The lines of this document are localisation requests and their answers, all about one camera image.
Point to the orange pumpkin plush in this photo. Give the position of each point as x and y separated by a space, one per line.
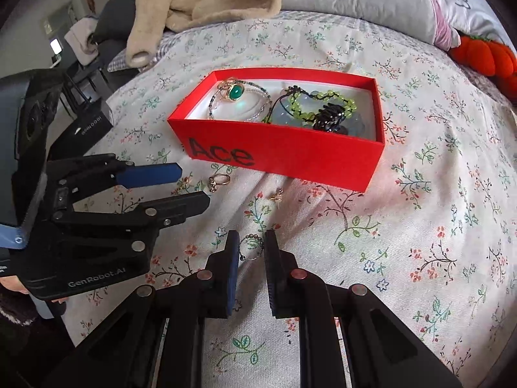
490 59

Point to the person's left hand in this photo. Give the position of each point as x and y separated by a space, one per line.
12 285

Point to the gold flower earring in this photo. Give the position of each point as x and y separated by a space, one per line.
277 196

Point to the black hair claw clip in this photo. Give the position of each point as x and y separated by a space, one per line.
329 119

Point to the floral white bed sheet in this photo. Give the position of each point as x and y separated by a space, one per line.
433 236

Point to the pink striped pillow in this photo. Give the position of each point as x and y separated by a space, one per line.
446 37

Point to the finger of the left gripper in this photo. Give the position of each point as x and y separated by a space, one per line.
158 213
91 175

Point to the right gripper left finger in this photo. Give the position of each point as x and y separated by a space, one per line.
153 338

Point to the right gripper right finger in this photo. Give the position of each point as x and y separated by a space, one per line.
348 336

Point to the black box on nightstand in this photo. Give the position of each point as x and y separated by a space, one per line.
84 132

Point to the red Ace cardboard box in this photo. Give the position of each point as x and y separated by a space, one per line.
318 156

